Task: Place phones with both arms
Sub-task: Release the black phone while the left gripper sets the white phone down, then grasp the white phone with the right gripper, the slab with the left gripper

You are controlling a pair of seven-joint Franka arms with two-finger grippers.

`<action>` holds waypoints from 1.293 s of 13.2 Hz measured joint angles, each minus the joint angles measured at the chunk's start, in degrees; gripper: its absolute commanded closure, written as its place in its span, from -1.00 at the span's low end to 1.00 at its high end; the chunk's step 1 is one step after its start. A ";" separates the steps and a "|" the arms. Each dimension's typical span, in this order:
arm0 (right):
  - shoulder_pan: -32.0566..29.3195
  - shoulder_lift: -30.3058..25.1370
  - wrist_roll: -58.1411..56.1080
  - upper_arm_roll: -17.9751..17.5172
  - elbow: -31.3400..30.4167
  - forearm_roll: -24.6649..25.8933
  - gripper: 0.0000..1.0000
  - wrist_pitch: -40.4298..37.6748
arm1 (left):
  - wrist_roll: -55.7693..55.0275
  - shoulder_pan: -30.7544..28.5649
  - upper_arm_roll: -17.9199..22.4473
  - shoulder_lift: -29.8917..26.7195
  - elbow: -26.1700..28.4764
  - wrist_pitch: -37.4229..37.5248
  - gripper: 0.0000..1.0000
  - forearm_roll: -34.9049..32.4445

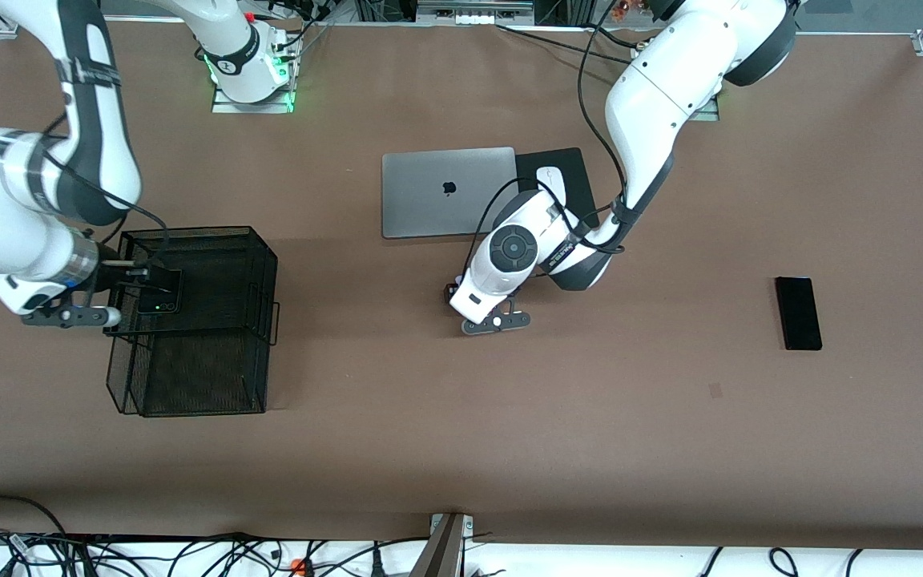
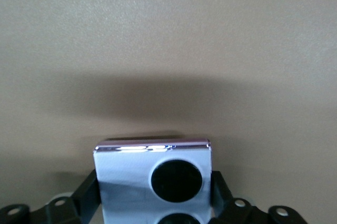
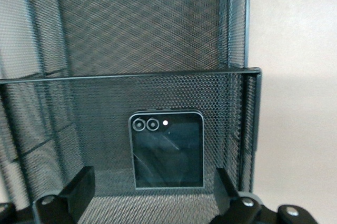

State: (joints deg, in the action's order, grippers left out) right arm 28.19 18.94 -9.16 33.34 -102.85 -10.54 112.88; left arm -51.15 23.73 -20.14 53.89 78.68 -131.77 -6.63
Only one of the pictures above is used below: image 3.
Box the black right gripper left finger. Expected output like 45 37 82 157
33 165 96 224

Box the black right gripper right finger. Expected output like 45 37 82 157
210 167 277 224

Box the dark flip phone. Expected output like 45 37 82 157
128 109 205 189

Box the black mesh two-tier tray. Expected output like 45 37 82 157
0 0 263 224

